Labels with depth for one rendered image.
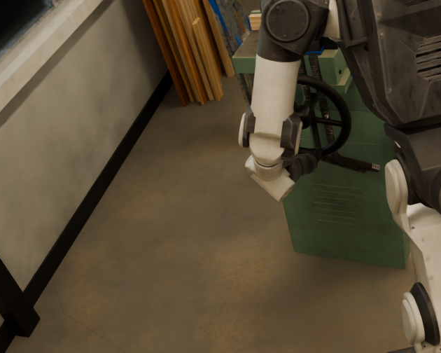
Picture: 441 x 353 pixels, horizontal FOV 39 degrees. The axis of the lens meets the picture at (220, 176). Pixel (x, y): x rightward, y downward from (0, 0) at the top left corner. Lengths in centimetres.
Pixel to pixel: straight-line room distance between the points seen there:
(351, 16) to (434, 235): 50
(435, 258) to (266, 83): 52
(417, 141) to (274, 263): 140
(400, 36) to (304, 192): 124
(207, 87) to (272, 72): 230
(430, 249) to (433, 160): 28
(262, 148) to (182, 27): 209
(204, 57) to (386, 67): 235
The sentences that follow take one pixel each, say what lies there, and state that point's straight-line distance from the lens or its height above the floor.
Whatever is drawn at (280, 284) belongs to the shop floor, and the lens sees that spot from 242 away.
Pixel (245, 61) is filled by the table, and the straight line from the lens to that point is 198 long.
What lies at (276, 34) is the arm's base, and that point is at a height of 131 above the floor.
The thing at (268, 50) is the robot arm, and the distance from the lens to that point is 122.
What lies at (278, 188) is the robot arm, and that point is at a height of 82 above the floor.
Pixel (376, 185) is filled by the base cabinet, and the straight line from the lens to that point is 213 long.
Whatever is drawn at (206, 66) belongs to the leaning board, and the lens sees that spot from 342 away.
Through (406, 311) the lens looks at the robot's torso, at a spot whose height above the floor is 65.
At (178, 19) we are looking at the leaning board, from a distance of 332.
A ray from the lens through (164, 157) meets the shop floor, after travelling 322.
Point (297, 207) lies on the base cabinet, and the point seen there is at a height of 26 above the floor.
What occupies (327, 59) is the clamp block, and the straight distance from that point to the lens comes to 176.
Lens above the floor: 183
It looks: 38 degrees down
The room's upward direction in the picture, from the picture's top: 17 degrees counter-clockwise
